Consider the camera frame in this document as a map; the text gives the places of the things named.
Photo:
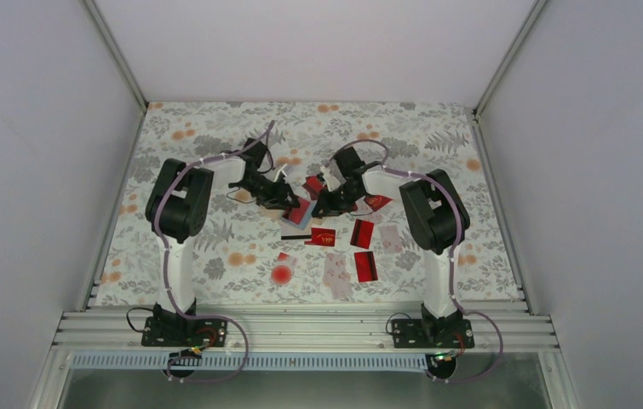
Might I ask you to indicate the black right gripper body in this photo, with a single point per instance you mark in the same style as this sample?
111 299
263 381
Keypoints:
340 203

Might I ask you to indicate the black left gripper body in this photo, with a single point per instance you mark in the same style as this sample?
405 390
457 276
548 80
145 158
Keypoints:
266 195

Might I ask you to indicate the red VIP card small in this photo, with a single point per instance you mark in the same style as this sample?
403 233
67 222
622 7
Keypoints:
376 202

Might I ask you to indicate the red magnetic stripe card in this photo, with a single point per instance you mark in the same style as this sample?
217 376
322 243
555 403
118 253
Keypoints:
362 234

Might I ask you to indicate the beige leather card holder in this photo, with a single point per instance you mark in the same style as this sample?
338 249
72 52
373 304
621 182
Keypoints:
308 217

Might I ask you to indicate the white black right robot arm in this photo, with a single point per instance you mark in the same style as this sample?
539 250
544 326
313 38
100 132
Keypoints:
435 215

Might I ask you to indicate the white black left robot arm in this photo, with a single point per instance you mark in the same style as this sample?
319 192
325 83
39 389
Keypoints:
177 210

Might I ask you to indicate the white card black stripe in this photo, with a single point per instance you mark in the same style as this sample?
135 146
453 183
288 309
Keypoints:
289 232

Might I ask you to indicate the red VIP card centre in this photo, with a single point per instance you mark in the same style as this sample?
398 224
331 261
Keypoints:
322 237

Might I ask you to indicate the white floral card right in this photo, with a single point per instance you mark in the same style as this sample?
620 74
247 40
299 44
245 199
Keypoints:
391 240

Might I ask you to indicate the white floral card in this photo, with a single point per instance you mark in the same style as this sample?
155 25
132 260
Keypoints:
391 240
336 276

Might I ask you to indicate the red stripe card lower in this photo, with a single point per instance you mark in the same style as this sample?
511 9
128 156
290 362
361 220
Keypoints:
365 264

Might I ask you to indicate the white card red circle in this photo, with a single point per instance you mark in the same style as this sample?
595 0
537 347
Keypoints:
283 269

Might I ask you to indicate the white floral card lower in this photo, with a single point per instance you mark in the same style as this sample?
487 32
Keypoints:
336 276

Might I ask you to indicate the floral patterned table mat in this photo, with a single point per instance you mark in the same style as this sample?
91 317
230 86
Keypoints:
247 254

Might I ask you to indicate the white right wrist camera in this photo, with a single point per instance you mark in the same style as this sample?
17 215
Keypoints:
330 180

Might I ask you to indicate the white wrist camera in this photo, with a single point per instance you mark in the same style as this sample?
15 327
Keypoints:
280 174
330 180

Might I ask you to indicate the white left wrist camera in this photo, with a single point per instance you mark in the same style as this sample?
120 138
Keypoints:
280 174

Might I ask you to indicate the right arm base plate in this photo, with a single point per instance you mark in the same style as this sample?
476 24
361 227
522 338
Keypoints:
414 334

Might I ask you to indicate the grey slotted cable duct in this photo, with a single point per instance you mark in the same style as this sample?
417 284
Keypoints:
256 361

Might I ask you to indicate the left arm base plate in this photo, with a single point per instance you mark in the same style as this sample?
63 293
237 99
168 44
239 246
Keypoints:
184 333

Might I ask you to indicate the aluminium rail frame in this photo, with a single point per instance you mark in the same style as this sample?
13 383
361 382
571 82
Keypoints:
305 330

